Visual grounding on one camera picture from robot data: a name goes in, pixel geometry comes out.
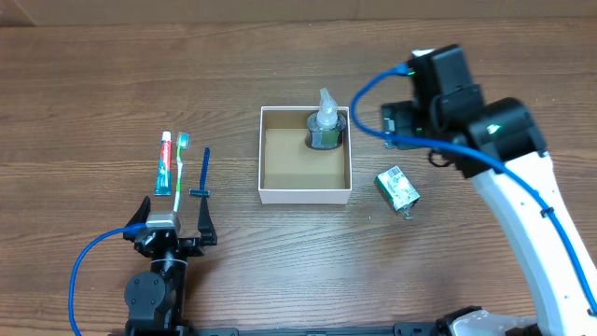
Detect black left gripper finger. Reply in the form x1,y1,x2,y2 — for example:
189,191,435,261
123,196,151,241
198,196,217,245

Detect red green toothpaste tube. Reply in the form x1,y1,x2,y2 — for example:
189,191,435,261
154,131,172,196

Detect green white soap packet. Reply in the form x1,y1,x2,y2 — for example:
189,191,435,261
375,165,420,219

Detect clear soap pump bottle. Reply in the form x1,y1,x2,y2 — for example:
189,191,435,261
305,88,347,150

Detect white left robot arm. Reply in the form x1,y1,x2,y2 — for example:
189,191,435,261
123,197,217,335

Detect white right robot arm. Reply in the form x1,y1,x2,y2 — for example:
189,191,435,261
382,45,596,335

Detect blue disposable razor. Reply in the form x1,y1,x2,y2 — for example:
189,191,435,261
189,147,211,197

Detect green white toothbrush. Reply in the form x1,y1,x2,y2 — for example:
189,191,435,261
173,133,189,212

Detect white cardboard box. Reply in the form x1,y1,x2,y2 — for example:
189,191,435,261
257,106,353,204

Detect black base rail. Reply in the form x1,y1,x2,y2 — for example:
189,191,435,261
193,322,438,336

